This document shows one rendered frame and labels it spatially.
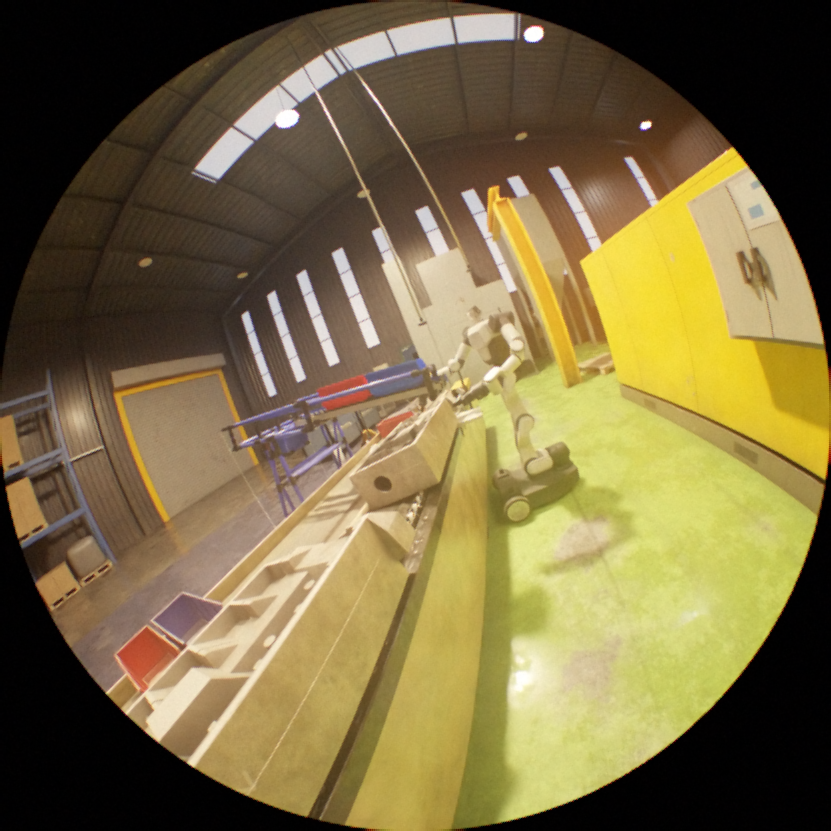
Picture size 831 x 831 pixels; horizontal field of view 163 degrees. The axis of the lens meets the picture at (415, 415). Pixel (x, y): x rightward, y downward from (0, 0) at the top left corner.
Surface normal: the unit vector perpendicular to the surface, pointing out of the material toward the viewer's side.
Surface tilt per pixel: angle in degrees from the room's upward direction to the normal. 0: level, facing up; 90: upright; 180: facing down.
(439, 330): 90
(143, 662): 88
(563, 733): 0
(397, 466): 90
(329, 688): 80
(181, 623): 88
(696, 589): 0
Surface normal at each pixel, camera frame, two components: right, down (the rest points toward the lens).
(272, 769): 0.83, -0.46
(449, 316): -0.22, 0.25
